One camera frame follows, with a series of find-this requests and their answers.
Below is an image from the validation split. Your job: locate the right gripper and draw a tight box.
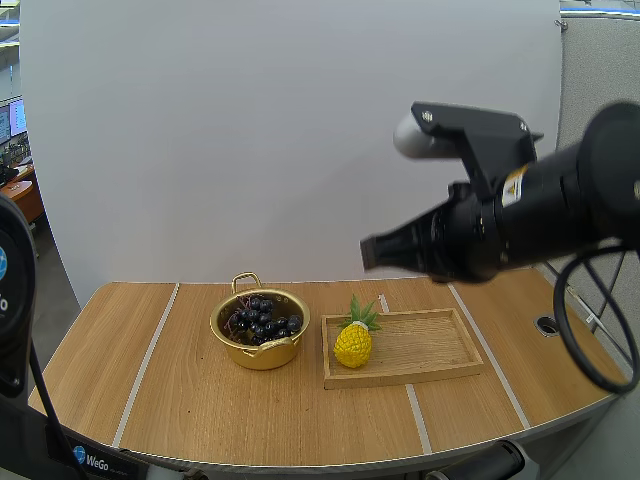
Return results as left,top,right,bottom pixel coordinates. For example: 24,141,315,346
359,181,507,284

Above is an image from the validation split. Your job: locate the yellow toy pineapple green crown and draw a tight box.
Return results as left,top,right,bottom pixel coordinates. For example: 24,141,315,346
332,293,384,370

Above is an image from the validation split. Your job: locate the shallow wooden tray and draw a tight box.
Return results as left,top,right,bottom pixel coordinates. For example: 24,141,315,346
319,307,487,392

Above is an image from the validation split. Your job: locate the bunch of dark toy grapes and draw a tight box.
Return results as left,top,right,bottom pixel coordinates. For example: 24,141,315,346
226,295,305,347

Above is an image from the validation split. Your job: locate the brown wooden desk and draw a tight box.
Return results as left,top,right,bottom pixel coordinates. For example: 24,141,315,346
0,165,47,232

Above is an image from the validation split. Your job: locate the computer monitor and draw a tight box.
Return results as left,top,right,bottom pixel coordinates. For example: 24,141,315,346
0,96,28,145

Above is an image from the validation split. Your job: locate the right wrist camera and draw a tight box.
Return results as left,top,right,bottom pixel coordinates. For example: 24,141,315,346
392,101,546,202

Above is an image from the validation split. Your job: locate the gold pot with two handles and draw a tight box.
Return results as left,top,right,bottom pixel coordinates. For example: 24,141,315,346
209,271,312,372

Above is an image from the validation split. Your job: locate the black cable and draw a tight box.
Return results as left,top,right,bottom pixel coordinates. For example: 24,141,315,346
551,238,640,396
27,344,89,480

